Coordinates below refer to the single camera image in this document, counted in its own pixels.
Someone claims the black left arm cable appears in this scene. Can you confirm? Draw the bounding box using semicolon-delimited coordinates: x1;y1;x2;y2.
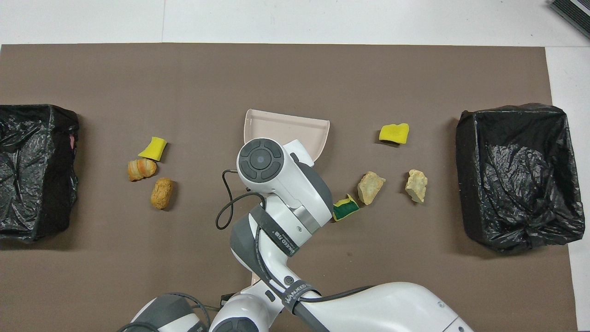
118;292;212;332

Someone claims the brown bread roll toy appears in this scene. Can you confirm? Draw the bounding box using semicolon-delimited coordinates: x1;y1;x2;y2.
150;178;175;210

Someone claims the black bag lined bin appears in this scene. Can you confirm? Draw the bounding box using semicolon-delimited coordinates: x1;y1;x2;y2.
0;104;80;243
455;102;586;253

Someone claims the dark ribbed grille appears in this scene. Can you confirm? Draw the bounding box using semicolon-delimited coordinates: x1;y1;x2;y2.
549;0;590;40

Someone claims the brown paper table mat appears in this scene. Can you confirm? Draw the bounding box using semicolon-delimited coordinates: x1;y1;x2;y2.
0;43;579;332

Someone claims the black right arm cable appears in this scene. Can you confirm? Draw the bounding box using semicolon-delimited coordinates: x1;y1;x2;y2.
216;170;375;332

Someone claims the plain yellow sponge piece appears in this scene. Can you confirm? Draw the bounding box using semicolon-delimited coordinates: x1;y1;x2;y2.
379;123;410;145

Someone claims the yellow sponge with green edge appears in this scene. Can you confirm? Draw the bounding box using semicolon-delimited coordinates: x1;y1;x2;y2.
138;136;168;162

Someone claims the green and yellow sponge scrap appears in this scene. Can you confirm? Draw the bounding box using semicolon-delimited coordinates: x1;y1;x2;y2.
332;194;360;222

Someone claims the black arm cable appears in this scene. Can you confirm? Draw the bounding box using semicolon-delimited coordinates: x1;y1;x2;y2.
118;292;212;332
216;170;375;332

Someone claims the beige plastic dustpan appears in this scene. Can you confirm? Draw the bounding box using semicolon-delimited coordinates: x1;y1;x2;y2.
244;109;331;168

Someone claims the striped croissant bread toy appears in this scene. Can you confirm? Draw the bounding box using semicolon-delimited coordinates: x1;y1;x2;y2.
127;158;158;182

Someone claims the pale beige foam chunk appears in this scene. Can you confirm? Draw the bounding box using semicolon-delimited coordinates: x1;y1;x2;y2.
357;171;386;206
405;169;428;204

